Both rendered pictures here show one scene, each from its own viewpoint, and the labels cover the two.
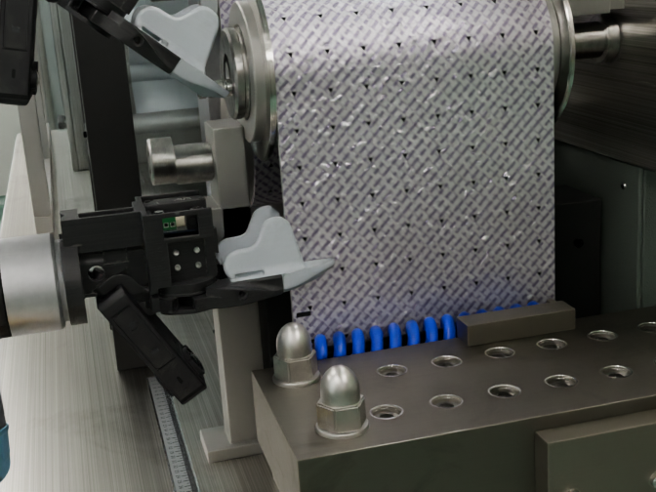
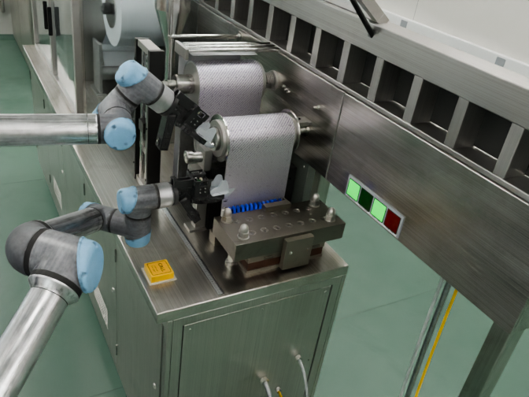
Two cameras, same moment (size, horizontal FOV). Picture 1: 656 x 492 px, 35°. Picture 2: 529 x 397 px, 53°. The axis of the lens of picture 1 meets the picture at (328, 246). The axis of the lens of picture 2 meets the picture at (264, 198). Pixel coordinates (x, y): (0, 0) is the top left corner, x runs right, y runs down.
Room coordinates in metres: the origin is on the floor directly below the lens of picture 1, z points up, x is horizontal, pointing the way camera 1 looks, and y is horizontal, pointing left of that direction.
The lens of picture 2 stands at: (-0.61, 0.39, 1.94)
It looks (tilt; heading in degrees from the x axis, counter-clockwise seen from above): 30 degrees down; 341
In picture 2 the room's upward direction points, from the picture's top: 9 degrees clockwise
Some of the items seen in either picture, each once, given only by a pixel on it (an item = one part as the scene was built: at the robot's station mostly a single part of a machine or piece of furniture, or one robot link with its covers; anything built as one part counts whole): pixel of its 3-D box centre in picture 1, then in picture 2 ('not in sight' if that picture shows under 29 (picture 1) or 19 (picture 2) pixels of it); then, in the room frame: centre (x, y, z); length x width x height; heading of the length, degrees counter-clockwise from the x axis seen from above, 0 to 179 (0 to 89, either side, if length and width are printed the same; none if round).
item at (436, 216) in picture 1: (424, 227); (257, 180); (0.83, -0.08, 1.11); 0.23 x 0.01 x 0.18; 104
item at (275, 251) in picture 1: (279, 252); (223, 187); (0.79, 0.04, 1.12); 0.09 x 0.03 x 0.06; 103
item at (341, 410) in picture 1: (340, 396); (243, 230); (0.64, 0.00, 1.05); 0.04 x 0.04 x 0.04
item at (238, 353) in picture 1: (218, 293); (197, 189); (0.89, 0.10, 1.05); 0.06 x 0.05 x 0.31; 104
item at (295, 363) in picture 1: (294, 350); (227, 214); (0.73, 0.03, 1.05); 0.04 x 0.04 x 0.04
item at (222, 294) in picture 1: (225, 288); (209, 197); (0.77, 0.08, 1.09); 0.09 x 0.05 x 0.02; 103
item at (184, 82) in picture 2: not in sight; (183, 83); (1.10, 0.14, 1.33); 0.06 x 0.06 x 0.06; 14
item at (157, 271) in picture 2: not in sight; (158, 271); (0.65, 0.24, 0.91); 0.07 x 0.07 x 0.02; 14
